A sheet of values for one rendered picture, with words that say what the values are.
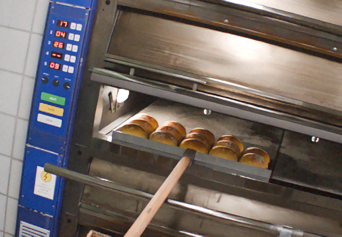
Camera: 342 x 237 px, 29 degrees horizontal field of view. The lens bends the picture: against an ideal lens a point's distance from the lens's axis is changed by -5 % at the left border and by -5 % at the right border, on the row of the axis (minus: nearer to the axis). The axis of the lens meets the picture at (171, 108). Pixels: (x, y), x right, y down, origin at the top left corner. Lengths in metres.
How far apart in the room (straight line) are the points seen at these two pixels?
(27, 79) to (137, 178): 0.51
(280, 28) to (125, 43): 0.50
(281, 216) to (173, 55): 0.64
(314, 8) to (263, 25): 0.18
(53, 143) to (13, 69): 0.30
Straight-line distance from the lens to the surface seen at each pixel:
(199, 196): 2.33
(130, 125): 2.37
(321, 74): 2.19
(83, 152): 2.37
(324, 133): 2.06
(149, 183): 2.35
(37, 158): 2.41
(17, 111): 2.44
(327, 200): 2.27
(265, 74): 2.18
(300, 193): 2.26
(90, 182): 1.98
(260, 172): 2.30
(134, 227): 1.63
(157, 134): 2.35
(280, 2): 2.15
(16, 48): 2.41
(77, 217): 2.45
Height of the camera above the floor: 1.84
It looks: 13 degrees down
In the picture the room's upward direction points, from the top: 12 degrees clockwise
